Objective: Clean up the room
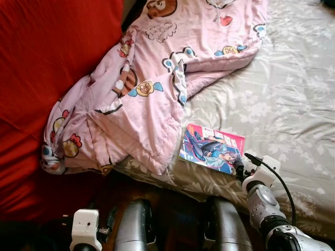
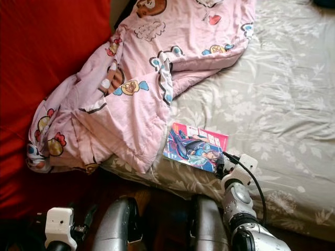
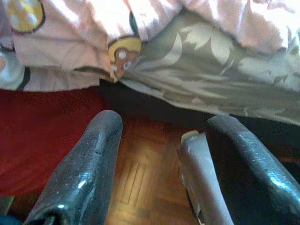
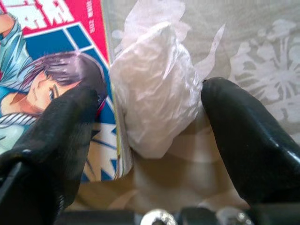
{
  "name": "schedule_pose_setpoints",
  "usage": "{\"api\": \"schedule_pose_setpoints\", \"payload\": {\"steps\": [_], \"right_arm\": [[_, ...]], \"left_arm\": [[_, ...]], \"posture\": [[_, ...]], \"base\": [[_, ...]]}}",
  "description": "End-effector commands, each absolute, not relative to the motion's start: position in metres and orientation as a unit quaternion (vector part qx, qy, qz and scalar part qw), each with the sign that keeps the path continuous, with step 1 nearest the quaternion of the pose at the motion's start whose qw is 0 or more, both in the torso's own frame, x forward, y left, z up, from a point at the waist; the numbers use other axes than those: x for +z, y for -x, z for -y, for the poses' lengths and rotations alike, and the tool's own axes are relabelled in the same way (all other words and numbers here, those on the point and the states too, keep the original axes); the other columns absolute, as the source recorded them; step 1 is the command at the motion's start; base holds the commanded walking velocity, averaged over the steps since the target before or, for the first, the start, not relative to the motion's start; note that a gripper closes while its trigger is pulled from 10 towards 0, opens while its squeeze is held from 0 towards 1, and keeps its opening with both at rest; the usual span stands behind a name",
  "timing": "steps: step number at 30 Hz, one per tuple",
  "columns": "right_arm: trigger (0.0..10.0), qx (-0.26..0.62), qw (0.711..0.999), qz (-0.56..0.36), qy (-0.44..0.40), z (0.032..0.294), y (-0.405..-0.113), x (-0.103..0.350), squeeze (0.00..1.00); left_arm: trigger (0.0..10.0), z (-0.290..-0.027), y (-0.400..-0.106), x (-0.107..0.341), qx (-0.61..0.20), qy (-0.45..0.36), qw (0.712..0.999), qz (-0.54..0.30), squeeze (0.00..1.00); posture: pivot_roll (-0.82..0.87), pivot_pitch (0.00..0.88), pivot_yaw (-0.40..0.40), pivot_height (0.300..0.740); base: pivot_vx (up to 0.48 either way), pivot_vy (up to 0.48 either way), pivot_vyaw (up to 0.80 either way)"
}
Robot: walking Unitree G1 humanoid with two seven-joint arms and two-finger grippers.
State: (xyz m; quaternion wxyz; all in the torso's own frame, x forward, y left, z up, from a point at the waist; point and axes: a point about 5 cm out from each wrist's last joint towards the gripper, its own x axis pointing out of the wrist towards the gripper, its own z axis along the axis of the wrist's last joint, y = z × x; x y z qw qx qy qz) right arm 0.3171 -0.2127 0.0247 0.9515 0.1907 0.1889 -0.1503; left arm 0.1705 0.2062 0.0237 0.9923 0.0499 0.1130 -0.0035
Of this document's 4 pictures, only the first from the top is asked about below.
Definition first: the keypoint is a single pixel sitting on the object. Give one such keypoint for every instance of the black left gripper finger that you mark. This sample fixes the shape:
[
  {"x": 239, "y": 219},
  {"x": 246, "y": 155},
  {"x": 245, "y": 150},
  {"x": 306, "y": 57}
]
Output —
[{"x": 112, "y": 215}]

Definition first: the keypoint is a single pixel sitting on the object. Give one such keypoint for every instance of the anime comic book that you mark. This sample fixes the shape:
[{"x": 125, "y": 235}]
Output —
[{"x": 209, "y": 149}]

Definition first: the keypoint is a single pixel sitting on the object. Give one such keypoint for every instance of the pink cartoon print blanket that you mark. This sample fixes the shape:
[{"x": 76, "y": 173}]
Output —
[{"x": 157, "y": 94}]

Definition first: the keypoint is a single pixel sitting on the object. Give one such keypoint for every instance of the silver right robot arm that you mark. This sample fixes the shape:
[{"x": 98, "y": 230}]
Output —
[{"x": 264, "y": 204}]

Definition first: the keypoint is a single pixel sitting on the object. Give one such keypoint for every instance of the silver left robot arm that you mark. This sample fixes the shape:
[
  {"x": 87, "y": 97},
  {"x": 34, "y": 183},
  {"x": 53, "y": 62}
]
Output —
[{"x": 84, "y": 247}]

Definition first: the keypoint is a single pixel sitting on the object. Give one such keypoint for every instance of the silver robot left leg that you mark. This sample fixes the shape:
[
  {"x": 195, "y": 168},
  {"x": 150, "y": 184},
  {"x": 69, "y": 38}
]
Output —
[{"x": 131, "y": 225}]

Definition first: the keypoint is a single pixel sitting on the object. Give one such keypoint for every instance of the silver robot leg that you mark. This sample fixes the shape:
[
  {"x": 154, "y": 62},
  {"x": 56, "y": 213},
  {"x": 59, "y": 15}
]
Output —
[
  {"x": 131, "y": 225},
  {"x": 227, "y": 225}
]

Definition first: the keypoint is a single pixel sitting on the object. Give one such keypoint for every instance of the silver robot right leg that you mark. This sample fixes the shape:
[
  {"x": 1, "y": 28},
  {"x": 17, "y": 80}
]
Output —
[{"x": 227, "y": 225}]

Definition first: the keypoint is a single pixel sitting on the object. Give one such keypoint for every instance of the bed with grey floral sheet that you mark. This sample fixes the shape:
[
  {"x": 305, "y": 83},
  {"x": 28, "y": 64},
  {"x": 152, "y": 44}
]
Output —
[{"x": 293, "y": 104}]

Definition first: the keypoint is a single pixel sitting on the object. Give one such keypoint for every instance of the large red cushion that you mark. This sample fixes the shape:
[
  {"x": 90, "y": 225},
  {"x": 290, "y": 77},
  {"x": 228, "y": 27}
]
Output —
[{"x": 47, "y": 63}]

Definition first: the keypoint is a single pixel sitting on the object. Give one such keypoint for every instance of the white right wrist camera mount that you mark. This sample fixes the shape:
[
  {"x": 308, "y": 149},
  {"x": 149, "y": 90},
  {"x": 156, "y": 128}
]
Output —
[{"x": 267, "y": 166}]

